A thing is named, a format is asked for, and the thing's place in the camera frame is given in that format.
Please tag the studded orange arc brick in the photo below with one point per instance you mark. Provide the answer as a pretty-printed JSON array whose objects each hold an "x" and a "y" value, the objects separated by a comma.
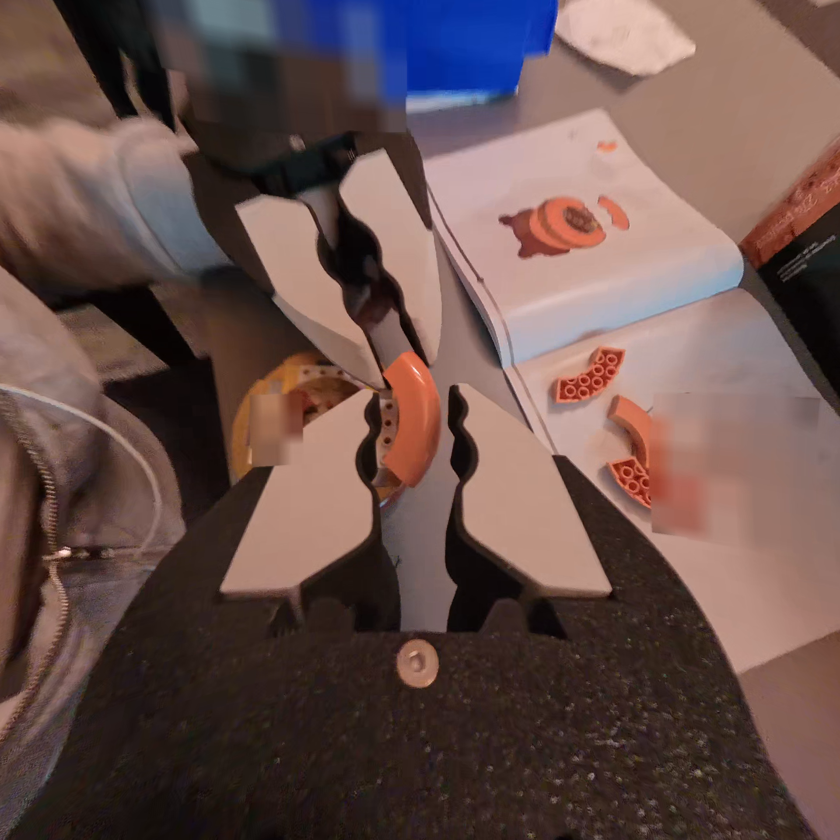
[
  {"x": 633, "y": 479},
  {"x": 588, "y": 374}
]

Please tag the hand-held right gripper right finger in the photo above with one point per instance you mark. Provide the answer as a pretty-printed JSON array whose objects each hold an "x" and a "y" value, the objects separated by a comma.
[{"x": 532, "y": 525}]

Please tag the salmon curved brick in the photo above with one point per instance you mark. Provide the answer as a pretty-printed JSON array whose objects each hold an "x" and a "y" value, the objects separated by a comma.
[
  {"x": 414, "y": 420},
  {"x": 630, "y": 423}
]

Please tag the white instruction booklet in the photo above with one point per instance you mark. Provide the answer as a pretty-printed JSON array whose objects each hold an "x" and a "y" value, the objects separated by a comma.
[{"x": 578, "y": 289}]

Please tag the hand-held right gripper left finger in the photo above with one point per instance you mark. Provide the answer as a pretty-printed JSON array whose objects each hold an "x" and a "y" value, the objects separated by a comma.
[{"x": 302, "y": 525}]

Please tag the black flower print box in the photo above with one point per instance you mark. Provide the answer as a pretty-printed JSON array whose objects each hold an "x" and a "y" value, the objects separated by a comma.
[{"x": 801, "y": 250}]

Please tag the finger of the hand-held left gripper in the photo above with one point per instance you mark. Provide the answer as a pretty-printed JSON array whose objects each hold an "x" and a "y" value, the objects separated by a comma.
[
  {"x": 400, "y": 236},
  {"x": 295, "y": 263}
]

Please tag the brick pot model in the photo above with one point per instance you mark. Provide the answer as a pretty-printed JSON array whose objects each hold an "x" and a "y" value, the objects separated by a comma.
[{"x": 322, "y": 381}]

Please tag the blue plastic bin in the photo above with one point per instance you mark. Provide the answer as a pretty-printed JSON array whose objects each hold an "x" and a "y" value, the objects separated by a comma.
[{"x": 473, "y": 40}]

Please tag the white paper sheet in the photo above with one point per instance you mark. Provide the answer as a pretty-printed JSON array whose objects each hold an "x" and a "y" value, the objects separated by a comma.
[{"x": 624, "y": 33}]

